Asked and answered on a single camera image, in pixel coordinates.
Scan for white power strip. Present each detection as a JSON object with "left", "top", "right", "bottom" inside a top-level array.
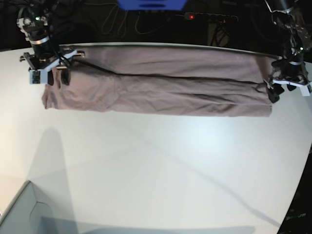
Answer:
[{"left": 176, "top": 12, "right": 239, "bottom": 23}]

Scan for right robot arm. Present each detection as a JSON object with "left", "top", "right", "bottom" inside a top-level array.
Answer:
[{"left": 17, "top": 0, "right": 85, "bottom": 86}]

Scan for mauve t-shirt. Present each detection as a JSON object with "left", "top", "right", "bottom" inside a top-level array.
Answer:
[{"left": 41, "top": 45, "right": 276, "bottom": 118}]

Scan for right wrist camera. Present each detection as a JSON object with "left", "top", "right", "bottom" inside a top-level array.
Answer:
[{"left": 29, "top": 69, "right": 48, "bottom": 84}]

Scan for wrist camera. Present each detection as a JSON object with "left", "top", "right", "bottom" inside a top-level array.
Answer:
[
  {"left": 300, "top": 83, "right": 312, "bottom": 97},
  {"left": 29, "top": 69, "right": 48, "bottom": 84}
]

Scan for blue plastic bin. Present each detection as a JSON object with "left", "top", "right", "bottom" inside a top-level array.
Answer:
[{"left": 117, "top": 0, "right": 187, "bottom": 11}]

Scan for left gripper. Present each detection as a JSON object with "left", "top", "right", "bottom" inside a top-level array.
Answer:
[{"left": 266, "top": 60, "right": 312, "bottom": 103}]

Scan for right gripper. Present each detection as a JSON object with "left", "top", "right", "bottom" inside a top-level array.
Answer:
[{"left": 19, "top": 47, "right": 85, "bottom": 86}]

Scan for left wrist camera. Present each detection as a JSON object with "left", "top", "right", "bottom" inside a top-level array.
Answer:
[{"left": 300, "top": 83, "right": 312, "bottom": 97}]

